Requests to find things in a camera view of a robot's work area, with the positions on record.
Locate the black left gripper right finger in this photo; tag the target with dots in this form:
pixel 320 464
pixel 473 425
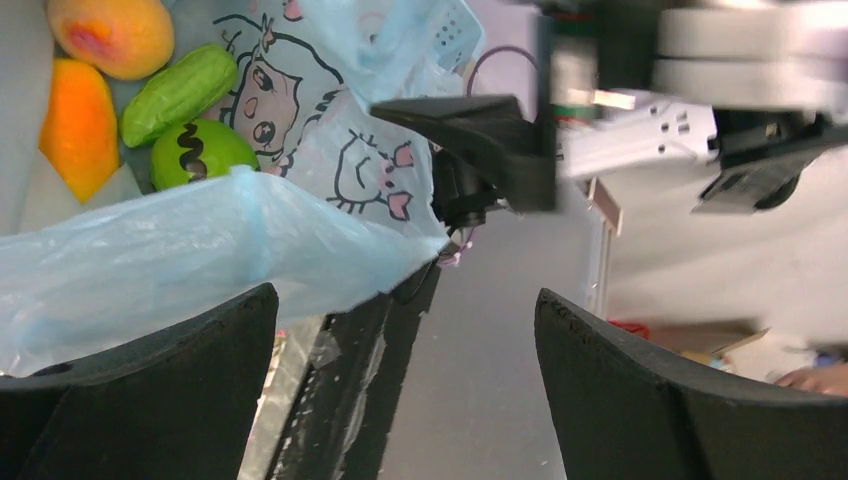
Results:
pixel 625 408

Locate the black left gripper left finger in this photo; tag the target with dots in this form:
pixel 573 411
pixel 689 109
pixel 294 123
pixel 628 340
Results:
pixel 175 404

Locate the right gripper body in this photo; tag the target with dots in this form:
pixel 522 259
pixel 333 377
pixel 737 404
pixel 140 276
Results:
pixel 637 83

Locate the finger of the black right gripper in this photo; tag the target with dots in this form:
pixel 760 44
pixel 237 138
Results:
pixel 758 179
pixel 515 156

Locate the light blue cartoon plastic bag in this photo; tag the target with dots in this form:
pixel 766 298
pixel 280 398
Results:
pixel 338 212

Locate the green round fruit toy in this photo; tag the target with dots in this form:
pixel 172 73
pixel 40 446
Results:
pixel 198 150

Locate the orange mango toy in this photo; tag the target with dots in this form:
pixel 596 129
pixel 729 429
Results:
pixel 79 135

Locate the green cucumber toy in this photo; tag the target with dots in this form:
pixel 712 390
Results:
pixel 178 94

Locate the orange peach toy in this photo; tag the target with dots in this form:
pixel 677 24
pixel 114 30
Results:
pixel 125 39

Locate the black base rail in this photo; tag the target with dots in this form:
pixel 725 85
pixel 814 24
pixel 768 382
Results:
pixel 342 415

